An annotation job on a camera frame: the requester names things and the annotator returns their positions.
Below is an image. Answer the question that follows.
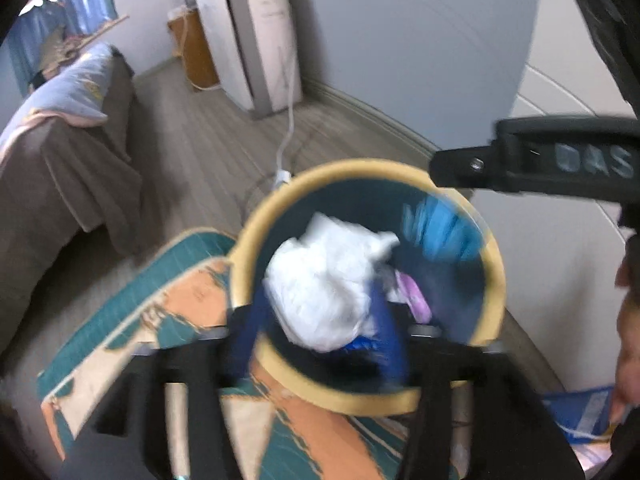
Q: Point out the blue face mask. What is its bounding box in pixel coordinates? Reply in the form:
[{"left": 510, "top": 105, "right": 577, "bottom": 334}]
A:
[{"left": 401, "top": 196, "right": 484, "bottom": 262}]

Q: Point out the purple snack wrapper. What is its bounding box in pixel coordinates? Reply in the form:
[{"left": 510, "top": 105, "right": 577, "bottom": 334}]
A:
[{"left": 395, "top": 271, "right": 433, "bottom": 324}]

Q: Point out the white tissue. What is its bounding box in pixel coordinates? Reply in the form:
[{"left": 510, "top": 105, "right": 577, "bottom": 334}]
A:
[{"left": 265, "top": 212, "right": 399, "bottom": 353}]

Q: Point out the person's right hand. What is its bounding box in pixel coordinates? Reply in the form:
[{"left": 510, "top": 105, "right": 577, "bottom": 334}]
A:
[{"left": 610, "top": 234, "right": 640, "bottom": 422}]

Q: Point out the blue plastic package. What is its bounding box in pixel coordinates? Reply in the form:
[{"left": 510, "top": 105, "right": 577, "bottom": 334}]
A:
[{"left": 541, "top": 385, "right": 614, "bottom": 445}]

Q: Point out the teal cream patterned rug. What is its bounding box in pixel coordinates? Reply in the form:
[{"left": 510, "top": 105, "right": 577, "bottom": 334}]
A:
[{"left": 37, "top": 229, "right": 408, "bottom": 479}]

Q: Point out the teal bin with yellow rim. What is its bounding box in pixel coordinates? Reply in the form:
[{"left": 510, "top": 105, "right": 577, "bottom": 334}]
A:
[{"left": 230, "top": 159, "right": 506, "bottom": 416}]

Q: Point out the bed with grey blanket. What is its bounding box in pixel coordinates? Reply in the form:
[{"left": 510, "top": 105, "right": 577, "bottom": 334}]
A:
[{"left": 1, "top": 46, "right": 142, "bottom": 347}]

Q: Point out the white power strip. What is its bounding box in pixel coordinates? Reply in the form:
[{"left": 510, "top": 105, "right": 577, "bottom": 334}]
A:
[{"left": 272, "top": 169, "right": 292, "bottom": 190}]

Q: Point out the light blue patterned quilt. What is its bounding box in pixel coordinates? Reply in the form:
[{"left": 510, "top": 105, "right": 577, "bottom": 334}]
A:
[{"left": 1, "top": 44, "right": 115, "bottom": 159}]

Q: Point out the white air purifier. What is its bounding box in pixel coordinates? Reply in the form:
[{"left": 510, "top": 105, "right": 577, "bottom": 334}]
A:
[{"left": 195, "top": 0, "right": 303, "bottom": 119}]

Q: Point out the wooden cabinet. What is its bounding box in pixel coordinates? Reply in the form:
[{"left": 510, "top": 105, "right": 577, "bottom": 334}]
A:
[{"left": 167, "top": 8, "right": 219, "bottom": 91}]

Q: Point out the blue curtain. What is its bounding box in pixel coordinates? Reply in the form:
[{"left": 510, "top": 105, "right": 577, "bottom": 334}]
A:
[{"left": 6, "top": 0, "right": 118, "bottom": 94}]

